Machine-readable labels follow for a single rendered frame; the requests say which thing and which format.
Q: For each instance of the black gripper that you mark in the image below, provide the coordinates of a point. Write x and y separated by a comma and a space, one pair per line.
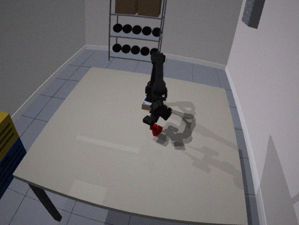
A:
152, 119

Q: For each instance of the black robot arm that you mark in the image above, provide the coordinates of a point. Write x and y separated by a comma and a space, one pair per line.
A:
156, 87

